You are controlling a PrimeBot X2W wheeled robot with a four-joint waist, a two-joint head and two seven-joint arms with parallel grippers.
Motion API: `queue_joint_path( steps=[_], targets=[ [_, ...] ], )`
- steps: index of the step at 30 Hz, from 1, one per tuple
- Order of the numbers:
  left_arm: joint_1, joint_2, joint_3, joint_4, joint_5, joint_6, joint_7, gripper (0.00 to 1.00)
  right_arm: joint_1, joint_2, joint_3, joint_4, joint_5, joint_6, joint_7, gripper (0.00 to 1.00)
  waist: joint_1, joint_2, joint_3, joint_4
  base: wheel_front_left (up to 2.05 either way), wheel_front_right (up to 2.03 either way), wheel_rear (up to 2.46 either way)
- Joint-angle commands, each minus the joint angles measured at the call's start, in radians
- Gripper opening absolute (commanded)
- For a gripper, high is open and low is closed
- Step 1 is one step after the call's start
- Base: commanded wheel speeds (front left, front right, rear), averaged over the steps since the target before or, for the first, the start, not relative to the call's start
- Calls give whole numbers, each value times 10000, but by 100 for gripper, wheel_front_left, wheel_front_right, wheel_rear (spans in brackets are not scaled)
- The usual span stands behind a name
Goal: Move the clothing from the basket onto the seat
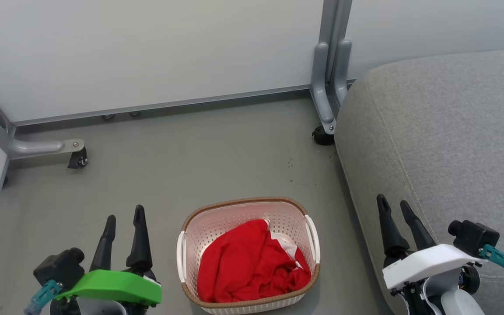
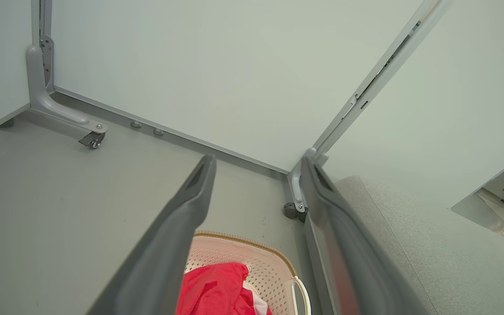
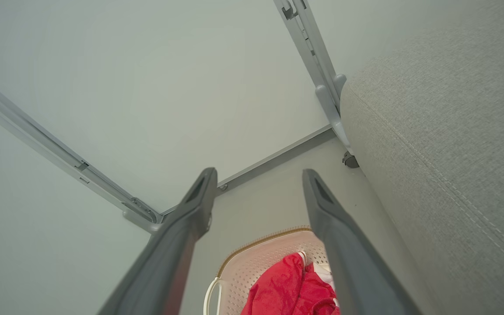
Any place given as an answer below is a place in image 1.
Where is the grey fabric sofa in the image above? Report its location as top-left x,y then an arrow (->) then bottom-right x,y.
334,47 -> 504,315

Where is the teal right camera connector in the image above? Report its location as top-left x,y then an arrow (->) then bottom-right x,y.
479,244 -> 504,275

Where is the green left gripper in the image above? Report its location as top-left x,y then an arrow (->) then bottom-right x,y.
50,204 -> 162,315

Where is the red cloth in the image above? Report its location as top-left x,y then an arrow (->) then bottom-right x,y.
197,219 -> 312,304

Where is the black caster wheel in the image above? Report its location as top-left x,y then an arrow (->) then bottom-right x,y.
312,126 -> 336,146
67,147 -> 88,169

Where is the teal camera connector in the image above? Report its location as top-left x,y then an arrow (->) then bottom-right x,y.
24,280 -> 62,315
479,244 -> 504,275

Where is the grey partition bottom rail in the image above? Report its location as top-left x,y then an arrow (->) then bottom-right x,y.
11,85 -> 314,128

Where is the grey partition foot bracket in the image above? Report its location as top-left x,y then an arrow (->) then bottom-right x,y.
0,79 -> 86,160

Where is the teal left camera connector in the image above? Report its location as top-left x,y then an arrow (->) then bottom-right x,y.
24,280 -> 62,315

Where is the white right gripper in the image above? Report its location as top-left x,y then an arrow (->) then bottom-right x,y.
377,194 -> 488,315

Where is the white perforated laundry basket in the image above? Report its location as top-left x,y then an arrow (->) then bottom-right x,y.
176,197 -> 321,315

